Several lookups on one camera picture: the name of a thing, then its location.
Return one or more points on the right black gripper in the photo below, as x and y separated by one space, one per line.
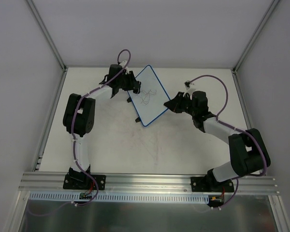
181 102

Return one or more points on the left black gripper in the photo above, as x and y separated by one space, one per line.
131 80

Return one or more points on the blue framed whiteboard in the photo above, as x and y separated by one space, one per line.
149 102

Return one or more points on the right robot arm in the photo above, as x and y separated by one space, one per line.
247 150

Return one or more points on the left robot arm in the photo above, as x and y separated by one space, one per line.
79 120

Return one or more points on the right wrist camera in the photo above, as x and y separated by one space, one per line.
190 88

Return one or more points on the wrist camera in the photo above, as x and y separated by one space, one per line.
190 88
124 67

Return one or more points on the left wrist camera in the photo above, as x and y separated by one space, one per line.
124 67

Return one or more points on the left aluminium frame post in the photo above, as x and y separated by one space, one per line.
36 15

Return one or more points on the aluminium frame post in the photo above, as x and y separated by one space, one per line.
255 35
36 15

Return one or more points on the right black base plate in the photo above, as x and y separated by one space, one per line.
201 184

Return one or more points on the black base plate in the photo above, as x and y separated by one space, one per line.
201 184
85 184

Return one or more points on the white slotted cable duct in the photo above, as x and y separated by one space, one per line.
120 197

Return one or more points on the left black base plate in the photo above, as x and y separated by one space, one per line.
85 184

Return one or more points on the right aluminium frame post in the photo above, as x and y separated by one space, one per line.
255 35

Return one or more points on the aluminium mounting rail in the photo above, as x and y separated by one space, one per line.
148 183

